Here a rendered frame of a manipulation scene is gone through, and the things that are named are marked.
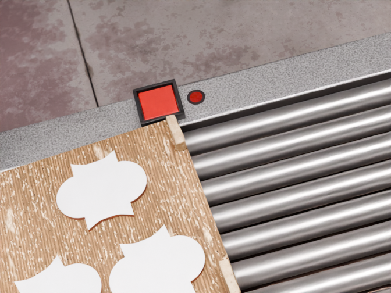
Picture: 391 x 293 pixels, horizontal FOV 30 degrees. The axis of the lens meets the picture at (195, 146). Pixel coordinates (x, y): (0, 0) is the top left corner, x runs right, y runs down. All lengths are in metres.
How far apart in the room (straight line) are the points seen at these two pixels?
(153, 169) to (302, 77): 0.31
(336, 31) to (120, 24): 0.76
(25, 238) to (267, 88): 0.47
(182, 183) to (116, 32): 1.53
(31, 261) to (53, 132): 0.25
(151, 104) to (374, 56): 0.39
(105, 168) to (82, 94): 1.32
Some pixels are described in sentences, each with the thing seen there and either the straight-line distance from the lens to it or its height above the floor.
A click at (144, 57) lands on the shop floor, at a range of 2.53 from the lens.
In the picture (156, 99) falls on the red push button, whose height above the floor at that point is 0.93.
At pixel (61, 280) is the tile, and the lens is 1.10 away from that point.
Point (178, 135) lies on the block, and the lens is 1.16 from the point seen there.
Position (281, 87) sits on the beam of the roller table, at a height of 0.91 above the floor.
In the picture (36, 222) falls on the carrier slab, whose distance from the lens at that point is 1.17.
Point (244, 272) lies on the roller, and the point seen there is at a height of 0.92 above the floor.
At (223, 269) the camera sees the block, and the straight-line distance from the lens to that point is 1.05.
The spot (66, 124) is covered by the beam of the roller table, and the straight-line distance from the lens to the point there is 1.27.
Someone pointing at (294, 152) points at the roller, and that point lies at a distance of 1.20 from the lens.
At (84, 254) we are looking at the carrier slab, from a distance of 1.12.
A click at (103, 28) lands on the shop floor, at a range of 2.65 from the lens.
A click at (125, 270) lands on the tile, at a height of 0.94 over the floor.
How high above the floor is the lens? 1.93
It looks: 57 degrees down
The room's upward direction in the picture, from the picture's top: 11 degrees counter-clockwise
